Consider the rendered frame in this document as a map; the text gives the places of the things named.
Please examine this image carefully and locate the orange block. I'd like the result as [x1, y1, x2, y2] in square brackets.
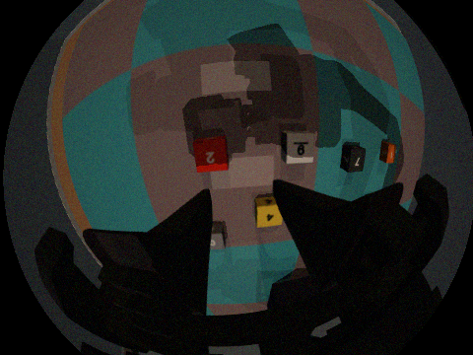
[379, 141, 397, 163]

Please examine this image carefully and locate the red block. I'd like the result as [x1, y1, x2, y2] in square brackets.
[193, 137, 230, 173]

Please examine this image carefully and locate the yellow block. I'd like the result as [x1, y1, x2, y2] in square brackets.
[253, 196, 283, 228]

